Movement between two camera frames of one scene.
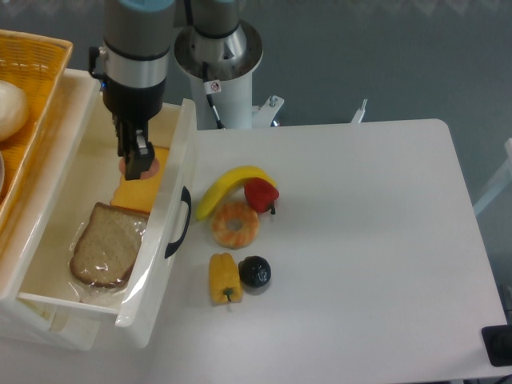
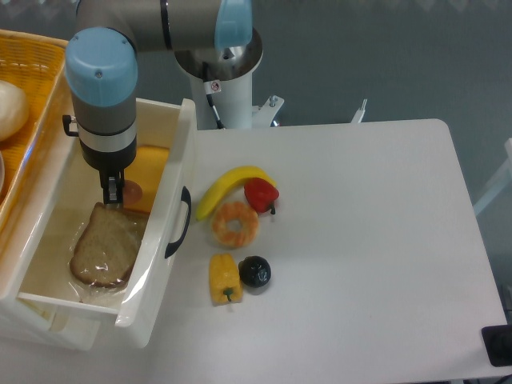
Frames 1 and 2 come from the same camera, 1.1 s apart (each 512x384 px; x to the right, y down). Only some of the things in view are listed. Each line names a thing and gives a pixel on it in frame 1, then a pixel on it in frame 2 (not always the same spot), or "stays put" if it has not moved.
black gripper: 131,106 → 110,164
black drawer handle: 185,197 stays put
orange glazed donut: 234,239 stays put
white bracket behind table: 359,114 stays put
